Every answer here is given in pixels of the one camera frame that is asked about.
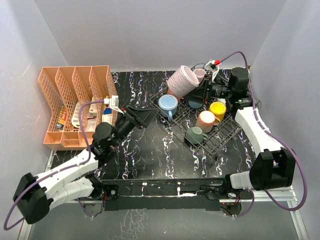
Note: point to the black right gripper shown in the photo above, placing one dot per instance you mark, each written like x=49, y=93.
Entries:
x=198, y=94

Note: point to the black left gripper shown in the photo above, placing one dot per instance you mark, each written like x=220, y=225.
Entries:
x=140, y=117

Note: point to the blue mug white interior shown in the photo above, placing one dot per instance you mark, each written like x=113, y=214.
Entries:
x=194, y=105

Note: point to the lilac mug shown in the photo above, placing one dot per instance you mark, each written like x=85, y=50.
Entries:
x=183, y=81

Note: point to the lavender textured mug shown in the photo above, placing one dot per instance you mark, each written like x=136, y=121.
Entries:
x=200, y=74

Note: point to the yellow mug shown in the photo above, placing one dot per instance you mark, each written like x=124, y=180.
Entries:
x=218, y=109

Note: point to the peach pink mug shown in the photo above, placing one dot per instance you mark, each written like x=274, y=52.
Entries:
x=206, y=121

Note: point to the light blue ribbed mug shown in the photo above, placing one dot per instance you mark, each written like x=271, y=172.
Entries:
x=168, y=105

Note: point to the green teal mug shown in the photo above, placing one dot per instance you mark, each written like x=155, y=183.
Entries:
x=195, y=135

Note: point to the white speckled ceramic mug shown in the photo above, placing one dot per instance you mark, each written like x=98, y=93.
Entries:
x=221, y=100

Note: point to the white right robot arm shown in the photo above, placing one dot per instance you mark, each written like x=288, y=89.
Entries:
x=275, y=163

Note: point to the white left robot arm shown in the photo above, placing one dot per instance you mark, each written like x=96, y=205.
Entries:
x=36, y=195

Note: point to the orange plastic file organizer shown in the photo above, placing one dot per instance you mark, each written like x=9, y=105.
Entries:
x=66, y=89

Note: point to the grey wire dish rack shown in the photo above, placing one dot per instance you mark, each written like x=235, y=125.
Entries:
x=186, y=117

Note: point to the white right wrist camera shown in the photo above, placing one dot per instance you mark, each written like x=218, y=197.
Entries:
x=213, y=67

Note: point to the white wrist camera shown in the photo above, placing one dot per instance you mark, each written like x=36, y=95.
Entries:
x=213, y=67
x=112, y=102

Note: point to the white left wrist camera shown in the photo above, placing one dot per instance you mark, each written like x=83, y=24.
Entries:
x=112, y=102

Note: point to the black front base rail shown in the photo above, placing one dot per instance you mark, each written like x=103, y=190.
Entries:
x=157, y=194

